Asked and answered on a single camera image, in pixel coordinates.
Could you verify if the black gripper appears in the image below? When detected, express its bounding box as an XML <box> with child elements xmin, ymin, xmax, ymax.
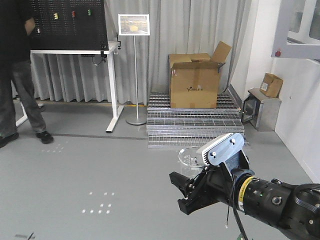
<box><xmin>169</xmin><ymin>166</ymin><xmax>233</xmax><ymax>215</ymax></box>

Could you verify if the clear 100ml glass beaker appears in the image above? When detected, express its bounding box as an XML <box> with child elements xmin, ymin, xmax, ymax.
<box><xmin>178</xmin><ymin>146</ymin><xmax>203</xmax><ymax>178</ymax></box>

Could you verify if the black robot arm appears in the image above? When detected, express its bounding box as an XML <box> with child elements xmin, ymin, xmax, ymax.
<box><xmin>169</xmin><ymin>166</ymin><xmax>320</xmax><ymax>240</ymax></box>

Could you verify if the grey metal cabinet box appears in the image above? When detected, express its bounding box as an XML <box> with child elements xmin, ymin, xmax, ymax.
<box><xmin>241</xmin><ymin>88</ymin><xmax>282</xmax><ymax>132</ymax></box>

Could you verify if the stack of metal grates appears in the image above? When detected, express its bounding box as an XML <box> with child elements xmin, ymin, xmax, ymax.
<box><xmin>146</xmin><ymin>92</ymin><xmax>245</xmax><ymax>148</ymax></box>

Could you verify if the white standing desk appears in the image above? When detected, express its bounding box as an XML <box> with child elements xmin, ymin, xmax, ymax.
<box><xmin>31</xmin><ymin>40</ymin><xmax>124</xmax><ymax>133</ymax></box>

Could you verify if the large cardboard box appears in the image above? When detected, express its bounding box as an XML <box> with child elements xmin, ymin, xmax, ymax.
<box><xmin>168</xmin><ymin>41</ymin><xmax>232</xmax><ymax>109</ymax></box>

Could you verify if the small cardboard box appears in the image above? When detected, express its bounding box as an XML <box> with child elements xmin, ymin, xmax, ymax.
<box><xmin>259</xmin><ymin>73</ymin><xmax>283</xmax><ymax>98</ymax></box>

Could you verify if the grey curtain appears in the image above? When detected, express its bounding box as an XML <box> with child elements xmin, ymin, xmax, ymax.
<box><xmin>31</xmin><ymin>0</ymin><xmax>257</xmax><ymax>104</ymax></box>

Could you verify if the sign on metal stand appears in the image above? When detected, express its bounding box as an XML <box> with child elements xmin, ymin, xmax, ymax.
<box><xmin>118</xmin><ymin>14</ymin><xmax>151</xmax><ymax>126</ymax></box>

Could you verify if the black pegboard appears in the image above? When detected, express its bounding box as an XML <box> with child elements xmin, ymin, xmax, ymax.
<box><xmin>30</xmin><ymin>0</ymin><xmax>109</xmax><ymax>51</ymax></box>

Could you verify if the person in dark clothes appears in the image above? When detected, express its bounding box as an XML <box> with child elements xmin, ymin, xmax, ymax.
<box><xmin>0</xmin><ymin>0</ymin><xmax>54</xmax><ymax>147</ymax></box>

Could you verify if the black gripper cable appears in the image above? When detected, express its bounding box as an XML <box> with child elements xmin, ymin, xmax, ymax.
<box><xmin>226</xmin><ymin>174</ymin><xmax>250</xmax><ymax>240</ymax></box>

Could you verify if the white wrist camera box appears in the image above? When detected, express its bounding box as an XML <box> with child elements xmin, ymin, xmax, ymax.
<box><xmin>195</xmin><ymin>132</ymin><xmax>244</xmax><ymax>166</ymax></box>

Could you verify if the grey fume hood frame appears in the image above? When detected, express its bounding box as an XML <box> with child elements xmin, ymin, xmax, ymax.
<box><xmin>271</xmin><ymin>0</ymin><xmax>320</xmax><ymax>60</ymax></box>

